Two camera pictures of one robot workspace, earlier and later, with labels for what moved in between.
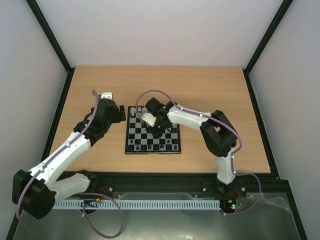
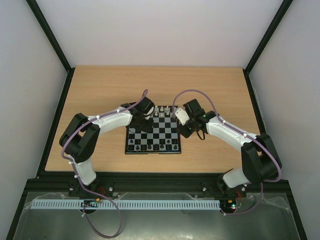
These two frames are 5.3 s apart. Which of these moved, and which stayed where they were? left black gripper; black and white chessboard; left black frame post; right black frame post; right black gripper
Moved: left black gripper; right black gripper
Stayed: right black frame post; left black frame post; black and white chessboard
